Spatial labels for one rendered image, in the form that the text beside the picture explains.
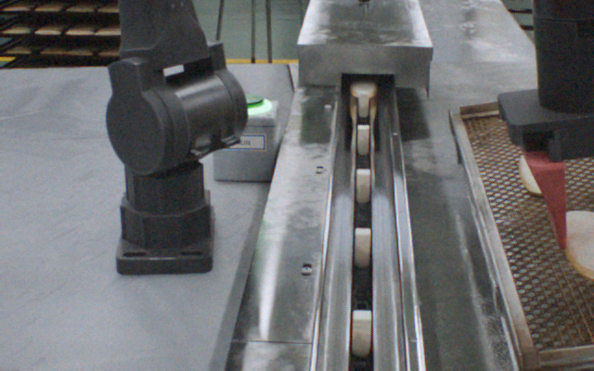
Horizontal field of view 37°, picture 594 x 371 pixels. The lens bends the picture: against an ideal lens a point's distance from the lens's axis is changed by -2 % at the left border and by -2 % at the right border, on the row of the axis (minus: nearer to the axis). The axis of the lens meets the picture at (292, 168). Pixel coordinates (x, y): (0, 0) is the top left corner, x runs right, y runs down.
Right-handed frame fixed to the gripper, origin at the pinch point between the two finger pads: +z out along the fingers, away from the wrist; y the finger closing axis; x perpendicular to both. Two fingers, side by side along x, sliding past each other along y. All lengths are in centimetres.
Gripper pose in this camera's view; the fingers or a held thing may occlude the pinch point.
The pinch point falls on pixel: (591, 231)
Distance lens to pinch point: 61.8
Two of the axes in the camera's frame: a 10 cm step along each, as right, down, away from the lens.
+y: 9.9, -1.2, -1.2
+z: 1.6, 9.2, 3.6
